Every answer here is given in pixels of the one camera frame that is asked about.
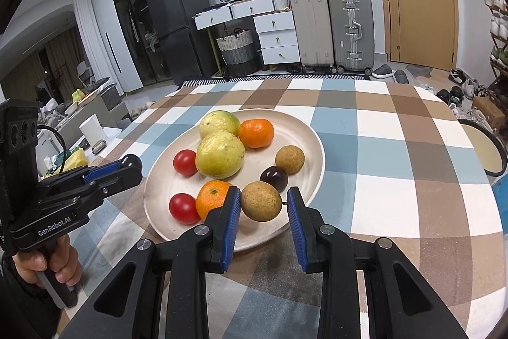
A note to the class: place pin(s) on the wooden shoe rack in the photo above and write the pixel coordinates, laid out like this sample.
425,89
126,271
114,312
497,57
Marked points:
498,55

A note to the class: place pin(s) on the red tomato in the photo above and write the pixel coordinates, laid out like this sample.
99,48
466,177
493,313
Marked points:
184,162
182,207

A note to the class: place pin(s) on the small orange mandarin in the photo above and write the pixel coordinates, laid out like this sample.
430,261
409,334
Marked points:
256,133

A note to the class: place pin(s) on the checkered tablecloth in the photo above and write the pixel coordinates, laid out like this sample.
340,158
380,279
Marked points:
397,165

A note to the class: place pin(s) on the person left hand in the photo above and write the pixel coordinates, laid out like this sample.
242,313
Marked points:
63,261

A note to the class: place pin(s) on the black refrigerator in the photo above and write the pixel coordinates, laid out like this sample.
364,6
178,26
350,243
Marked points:
186,49

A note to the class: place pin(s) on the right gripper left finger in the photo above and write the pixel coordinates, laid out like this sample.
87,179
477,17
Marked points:
162,283

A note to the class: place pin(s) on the round stool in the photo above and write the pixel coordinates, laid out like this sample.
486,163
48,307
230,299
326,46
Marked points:
490,151

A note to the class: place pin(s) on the grey slipper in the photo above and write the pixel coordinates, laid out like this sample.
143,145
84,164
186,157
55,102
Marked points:
383,72

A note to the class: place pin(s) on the large orange mandarin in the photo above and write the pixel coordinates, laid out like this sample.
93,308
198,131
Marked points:
212,195

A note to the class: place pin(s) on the woven laundry basket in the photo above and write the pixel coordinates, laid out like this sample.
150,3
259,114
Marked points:
239,53

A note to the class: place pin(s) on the beige suitcase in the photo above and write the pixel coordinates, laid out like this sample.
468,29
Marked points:
313,30

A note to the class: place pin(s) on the white drawer desk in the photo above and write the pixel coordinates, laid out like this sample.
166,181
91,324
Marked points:
274,24

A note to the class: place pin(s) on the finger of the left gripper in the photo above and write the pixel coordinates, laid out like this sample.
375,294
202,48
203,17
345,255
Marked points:
130,176
103,173

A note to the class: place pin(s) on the brown round longan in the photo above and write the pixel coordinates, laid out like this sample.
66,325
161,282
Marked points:
291,159

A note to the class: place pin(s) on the green guava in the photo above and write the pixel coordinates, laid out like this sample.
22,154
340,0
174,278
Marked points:
220,155

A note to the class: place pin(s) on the dark purple plum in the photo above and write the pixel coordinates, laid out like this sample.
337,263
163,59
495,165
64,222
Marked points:
276,177

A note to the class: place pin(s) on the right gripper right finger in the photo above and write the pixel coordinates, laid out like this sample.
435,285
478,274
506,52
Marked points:
401,303

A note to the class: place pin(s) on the yellow-green guava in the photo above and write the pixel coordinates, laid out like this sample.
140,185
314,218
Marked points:
218,121

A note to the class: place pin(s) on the silver suitcase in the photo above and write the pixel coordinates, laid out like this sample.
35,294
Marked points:
353,35

